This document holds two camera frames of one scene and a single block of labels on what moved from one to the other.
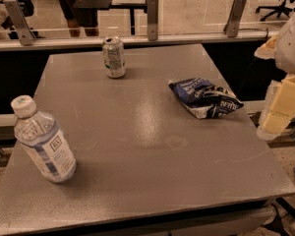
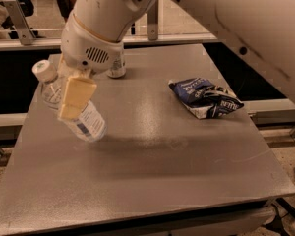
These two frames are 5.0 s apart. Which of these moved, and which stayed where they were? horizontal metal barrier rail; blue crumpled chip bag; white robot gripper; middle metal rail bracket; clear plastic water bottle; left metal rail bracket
Moved: clear plastic water bottle; white robot gripper
Stayed: blue crumpled chip bag; left metal rail bracket; middle metal rail bracket; horizontal metal barrier rail
